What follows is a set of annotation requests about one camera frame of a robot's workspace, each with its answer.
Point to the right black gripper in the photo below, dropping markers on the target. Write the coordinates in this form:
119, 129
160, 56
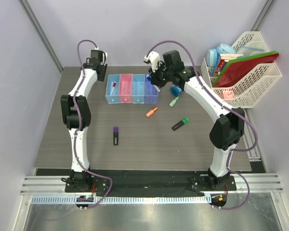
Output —
154, 81

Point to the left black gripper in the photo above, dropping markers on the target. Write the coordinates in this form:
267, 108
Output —
102, 77

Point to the blue whiteboard marker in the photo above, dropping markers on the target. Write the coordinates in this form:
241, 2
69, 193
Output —
148, 77

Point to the red whiteboard marker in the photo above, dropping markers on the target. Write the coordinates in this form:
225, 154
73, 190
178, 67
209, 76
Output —
113, 88

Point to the purple plastic drawer box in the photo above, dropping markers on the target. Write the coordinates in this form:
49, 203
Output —
151, 93

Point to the light blue drawer box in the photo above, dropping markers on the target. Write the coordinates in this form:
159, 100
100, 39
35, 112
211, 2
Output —
138, 88
114, 99

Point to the pink plastic drawer box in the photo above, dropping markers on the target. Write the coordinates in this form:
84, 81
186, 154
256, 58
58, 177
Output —
125, 88

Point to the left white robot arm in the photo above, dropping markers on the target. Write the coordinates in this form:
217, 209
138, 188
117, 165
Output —
77, 118

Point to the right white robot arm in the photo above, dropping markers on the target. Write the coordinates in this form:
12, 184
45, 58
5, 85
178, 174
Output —
228, 126

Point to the blue round tape dispenser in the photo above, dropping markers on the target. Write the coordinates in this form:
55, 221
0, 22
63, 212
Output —
176, 91

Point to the blue headphones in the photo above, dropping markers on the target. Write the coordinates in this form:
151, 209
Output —
213, 54

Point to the green plastic folder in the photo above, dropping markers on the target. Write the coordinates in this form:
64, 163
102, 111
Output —
227, 66

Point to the stack of books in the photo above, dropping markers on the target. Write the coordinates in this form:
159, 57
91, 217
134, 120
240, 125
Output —
222, 60

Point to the green capped black highlighter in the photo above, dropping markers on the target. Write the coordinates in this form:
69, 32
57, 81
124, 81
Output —
180, 124

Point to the pink eraser box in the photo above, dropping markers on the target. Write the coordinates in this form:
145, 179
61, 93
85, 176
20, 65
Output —
227, 94

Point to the red plastic folder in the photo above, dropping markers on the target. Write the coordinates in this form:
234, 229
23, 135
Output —
245, 72

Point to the purple capped black highlighter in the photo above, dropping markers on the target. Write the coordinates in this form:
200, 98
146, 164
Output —
115, 135

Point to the white mesh file organizer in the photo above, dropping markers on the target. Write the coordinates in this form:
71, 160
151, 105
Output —
250, 76

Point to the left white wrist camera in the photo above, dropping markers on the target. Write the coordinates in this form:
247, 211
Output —
102, 56

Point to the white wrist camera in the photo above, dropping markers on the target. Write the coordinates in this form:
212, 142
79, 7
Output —
153, 59
102, 56

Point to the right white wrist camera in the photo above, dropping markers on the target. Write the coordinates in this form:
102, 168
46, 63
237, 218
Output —
153, 59

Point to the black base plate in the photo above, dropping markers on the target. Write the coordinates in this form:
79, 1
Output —
141, 181

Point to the white slotted cable duct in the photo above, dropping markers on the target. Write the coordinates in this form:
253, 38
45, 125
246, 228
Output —
83, 200

